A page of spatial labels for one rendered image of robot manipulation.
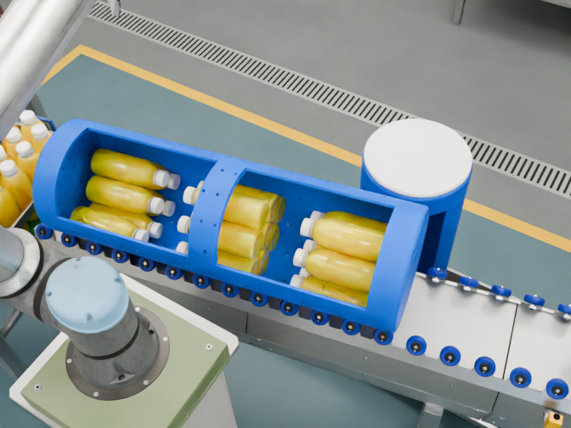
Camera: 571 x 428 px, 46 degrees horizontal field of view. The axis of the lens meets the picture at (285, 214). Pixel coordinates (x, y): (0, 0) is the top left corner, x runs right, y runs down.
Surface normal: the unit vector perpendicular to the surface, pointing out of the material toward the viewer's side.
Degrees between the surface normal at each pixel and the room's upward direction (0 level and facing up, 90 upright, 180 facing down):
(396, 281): 47
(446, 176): 0
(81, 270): 8
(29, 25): 37
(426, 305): 0
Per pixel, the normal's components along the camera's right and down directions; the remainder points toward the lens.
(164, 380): -0.04, -0.61
